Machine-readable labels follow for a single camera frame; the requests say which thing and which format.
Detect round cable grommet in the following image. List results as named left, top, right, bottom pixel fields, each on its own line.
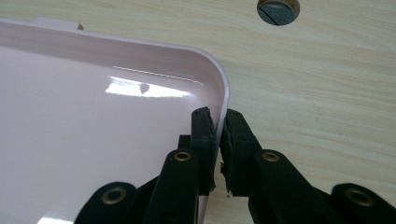
left=256, top=0, right=302, bottom=27

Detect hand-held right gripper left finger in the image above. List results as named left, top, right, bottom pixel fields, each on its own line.
left=141, top=106, right=218, bottom=224

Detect pink storage box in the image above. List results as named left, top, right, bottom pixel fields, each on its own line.
left=0, top=17, right=232, bottom=224

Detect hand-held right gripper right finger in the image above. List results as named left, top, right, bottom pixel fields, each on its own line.
left=219, top=108, right=347, bottom=224

